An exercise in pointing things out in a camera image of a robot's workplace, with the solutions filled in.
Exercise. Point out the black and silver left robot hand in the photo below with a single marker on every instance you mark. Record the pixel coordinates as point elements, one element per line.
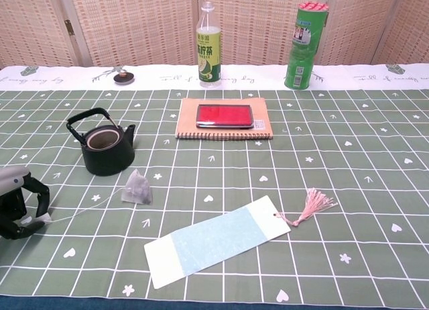
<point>13,179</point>

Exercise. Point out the black cast iron teapot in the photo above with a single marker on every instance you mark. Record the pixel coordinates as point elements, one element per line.
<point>107,162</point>

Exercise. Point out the black teapot lid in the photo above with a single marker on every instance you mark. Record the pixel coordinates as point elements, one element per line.
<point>124,78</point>

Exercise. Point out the clear lemon tea bottle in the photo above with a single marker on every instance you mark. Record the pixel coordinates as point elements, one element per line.
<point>208,55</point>

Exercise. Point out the tan spiral notebook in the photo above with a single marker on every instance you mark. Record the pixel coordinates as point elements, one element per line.
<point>187,118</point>

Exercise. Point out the woven bamboo folding screen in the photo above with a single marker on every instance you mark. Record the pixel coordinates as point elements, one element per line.
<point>134,28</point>

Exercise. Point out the blue white bookmark with tassel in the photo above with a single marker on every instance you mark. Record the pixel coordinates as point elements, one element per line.
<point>214,243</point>

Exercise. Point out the red ink pad case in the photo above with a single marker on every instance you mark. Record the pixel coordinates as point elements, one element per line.
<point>223,115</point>

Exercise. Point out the green grid tablecloth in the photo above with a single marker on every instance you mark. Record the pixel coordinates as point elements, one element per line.
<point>301,155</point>

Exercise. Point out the green cylindrical chip can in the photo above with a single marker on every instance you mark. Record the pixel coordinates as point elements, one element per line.
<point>301,55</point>

